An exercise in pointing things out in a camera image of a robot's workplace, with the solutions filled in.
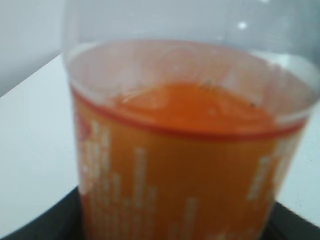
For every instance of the orange soda plastic bottle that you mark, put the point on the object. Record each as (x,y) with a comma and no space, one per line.
(188,112)

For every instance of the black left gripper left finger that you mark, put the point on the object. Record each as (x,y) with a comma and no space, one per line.
(57,223)

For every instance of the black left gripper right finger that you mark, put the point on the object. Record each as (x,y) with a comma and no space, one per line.
(286,225)

